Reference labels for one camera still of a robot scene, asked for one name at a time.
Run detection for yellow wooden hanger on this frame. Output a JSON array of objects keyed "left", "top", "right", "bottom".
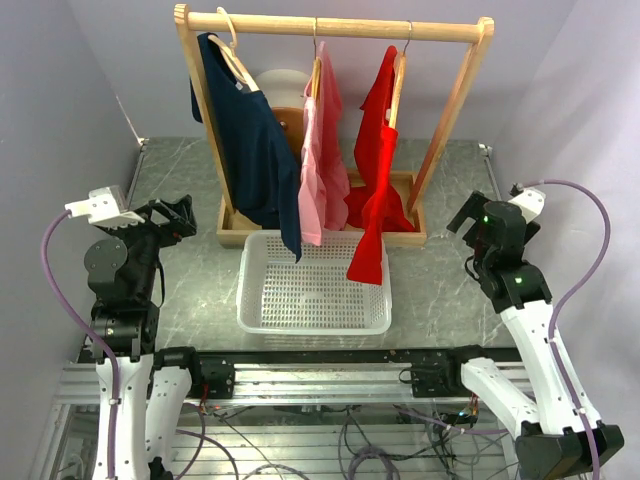
[{"left": 311, "top": 17, "right": 321, "bottom": 102}]

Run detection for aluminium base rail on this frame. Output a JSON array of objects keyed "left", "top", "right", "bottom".
[{"left": 53, "top": 347, "right": 536, "bottom": 406}]

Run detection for wooden hanger with red shirt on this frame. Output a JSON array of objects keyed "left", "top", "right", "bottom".
[{"left": 388, "top": 21, "right": 413, "bottom": 129}]

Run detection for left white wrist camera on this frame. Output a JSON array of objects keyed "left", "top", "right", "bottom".
[{"left": 64, "top": 185, "right": 145, "bottom": 229}]

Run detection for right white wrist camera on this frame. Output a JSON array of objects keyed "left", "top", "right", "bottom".
[{"left": 509, "top": 183, "right": 546, "bottom": 224}]

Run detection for white plastic basket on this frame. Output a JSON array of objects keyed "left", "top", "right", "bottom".
[{"left": 236, "top": 230, "right": 392, "bottom": 336}]

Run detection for purple cable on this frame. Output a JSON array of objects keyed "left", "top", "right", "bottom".
[
  {"left": 40, "top": 209, "right": 121, "bottom": 480},
  {"left": 536, "top": 179, "right": 612, "bottom": 480}
]

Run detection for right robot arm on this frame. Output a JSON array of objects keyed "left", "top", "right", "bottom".
[{"left": 440, "top": 188, "right": 624, "bottom": 479}]

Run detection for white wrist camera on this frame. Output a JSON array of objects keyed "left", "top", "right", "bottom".
[
  {"left": 509, "top": 183, "right": 546, "bottom": 224},
  {"left": 64, "top": 185, "right": 145, "bottom": 229}
]

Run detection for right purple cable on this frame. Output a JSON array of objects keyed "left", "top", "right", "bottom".
[{"left": 536, "top": 179, "right": 612, "bottom": 480}]

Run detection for wooden clothes rack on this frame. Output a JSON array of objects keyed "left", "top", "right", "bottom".
[{"left": 174, "top": 4, "right": 495, "bottom": 248}]

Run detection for pink t shirt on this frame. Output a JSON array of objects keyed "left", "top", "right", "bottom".
[{"left": 298, "top": 41, "right": 350, "bottom": 246}]

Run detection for loose wires under table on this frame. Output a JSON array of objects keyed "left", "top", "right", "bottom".
[{"left": 114, "top": 399, "right": 521, "bottom": 480}]

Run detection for red t shirt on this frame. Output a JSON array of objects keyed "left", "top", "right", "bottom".
[{"left": 345, "top": 45, "right": 415, "bottom": 285}]

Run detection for white striped drawer cabinet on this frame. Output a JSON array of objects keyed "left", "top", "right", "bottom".
[{"left": 255, "top": 69, "right": 310, "bottom": 166}]

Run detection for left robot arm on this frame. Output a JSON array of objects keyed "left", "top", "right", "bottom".
[{"left": 84, "top": 195, "right": 204, "bottom": 479}]

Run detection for navy blue t shirt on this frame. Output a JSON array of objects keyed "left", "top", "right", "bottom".
[{"left": 197, "top": 32, "right": 302, "bottom": 259}]

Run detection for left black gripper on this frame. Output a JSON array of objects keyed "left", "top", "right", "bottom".
[{"left": 103, "top": 193, "right": 195, "bottom": 299}]

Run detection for cream plastic hanger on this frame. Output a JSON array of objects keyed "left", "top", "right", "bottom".
[{"left": 208, "top": 6, "right": 260, "bottom": 92}]

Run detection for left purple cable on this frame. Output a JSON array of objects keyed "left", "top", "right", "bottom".
[{"left": 40, "top": 209, "right": 121, "bottom": 480}]

